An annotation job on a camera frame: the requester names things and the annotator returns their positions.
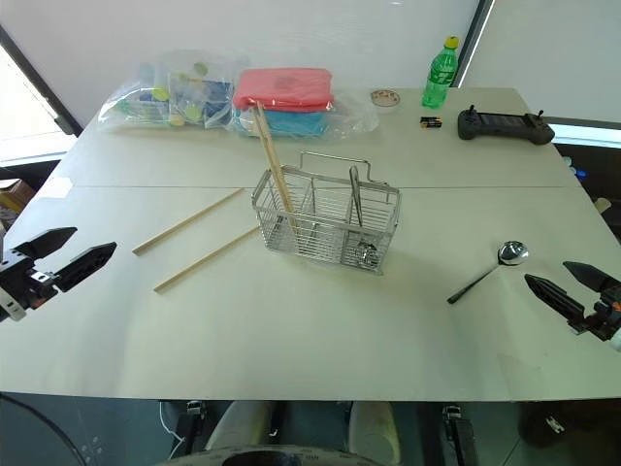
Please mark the clear bag of toys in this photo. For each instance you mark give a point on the clear bag of toys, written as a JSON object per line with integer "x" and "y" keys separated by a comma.
{"x": 170, "y": 94}

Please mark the blue folded cloth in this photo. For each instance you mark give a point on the blue folded cloth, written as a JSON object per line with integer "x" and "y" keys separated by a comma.
{"x": 293, "y": 123}

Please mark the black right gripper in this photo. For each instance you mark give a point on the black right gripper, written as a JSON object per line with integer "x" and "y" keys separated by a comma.
{"x": 604, "y": 315}

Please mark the green plastic soda bottle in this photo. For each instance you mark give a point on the green plastic soda bottle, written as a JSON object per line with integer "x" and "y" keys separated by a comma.
{"x": 439, "y": 75}

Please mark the white rounded shape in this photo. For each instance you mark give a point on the white rounded shape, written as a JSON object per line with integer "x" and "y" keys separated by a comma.
{"x": 376, "y": 427}

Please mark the black table bracket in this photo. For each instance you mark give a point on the black table bracket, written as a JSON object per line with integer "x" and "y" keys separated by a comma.
{"x": 195, "y": 422}
{"x": 461, "y": 437}

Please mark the clear plastic bag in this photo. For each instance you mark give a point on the clear plastic bag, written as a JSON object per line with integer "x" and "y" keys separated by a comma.
{"x": 351, "y": 114}

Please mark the dark window frame bar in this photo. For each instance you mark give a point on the dark window frame bar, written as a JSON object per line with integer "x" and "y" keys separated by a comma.
{"x": 478, "y": 41}
{"x": 41, "y": 82}

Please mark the dark lump with white mark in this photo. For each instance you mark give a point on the dark lump with white mark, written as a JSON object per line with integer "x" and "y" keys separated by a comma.
{"x": 558, "y": 424}

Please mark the wooden chopstick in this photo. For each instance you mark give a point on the wooden chopstick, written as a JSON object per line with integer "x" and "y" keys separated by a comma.
{"x": 188, "y": 221}
{"x": 268, "y": 154}
{"x": 207, "y": 258}
{"x": 274, "y": 162}

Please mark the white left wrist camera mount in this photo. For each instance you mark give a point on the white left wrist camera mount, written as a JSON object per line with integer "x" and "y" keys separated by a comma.
{"x": 9, "y": 307}

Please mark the red folded cloth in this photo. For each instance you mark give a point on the red folded cloth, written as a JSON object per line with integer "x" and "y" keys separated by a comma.
{"x": 284, "y": 87}

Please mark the cardboard box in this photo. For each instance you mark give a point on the cardboard box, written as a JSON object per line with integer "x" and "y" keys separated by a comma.
{"x": 12, "y": 194}

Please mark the dark grey remote controller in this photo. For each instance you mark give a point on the dark grey remote controller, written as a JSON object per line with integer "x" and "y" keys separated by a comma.
{"x": 504, "y": 127}

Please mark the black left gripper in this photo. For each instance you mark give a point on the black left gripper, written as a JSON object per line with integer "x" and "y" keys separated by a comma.
{"x": 23, "y": 280}

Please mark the small round lidded container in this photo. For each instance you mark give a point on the small round lidded container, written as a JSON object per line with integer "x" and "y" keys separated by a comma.
{"x": 385, "y": 98}

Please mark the black and yellow battery pack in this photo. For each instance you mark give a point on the black and yellow battery pack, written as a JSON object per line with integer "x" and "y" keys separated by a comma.
{"x": 431, "y": 122}

